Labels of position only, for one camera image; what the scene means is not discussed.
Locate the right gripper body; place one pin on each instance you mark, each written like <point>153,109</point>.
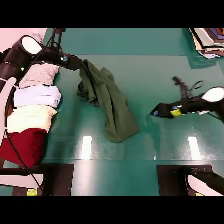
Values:
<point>165,110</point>

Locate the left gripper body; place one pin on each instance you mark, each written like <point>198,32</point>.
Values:
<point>72,62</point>

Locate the dark green shirt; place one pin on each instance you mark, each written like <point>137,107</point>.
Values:
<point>113,106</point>

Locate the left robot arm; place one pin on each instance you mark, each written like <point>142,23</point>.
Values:
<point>16,58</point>

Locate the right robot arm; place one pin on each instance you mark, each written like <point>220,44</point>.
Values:
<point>213,106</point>

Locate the pale pink garment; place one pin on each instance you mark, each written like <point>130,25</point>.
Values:
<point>39,75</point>

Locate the lavender white garment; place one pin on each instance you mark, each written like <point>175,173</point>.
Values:
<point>36,96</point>

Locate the cream garment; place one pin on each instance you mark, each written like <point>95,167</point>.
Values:
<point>30,118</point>

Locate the red garment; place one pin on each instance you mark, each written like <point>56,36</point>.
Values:
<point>23,146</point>

